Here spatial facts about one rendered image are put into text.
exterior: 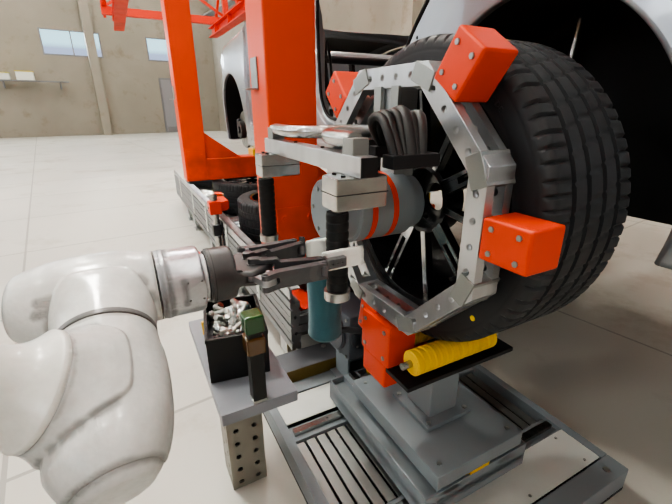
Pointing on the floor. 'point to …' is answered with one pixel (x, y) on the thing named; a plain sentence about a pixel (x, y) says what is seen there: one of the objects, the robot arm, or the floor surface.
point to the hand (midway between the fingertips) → (336, 252)
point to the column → (244, 451)
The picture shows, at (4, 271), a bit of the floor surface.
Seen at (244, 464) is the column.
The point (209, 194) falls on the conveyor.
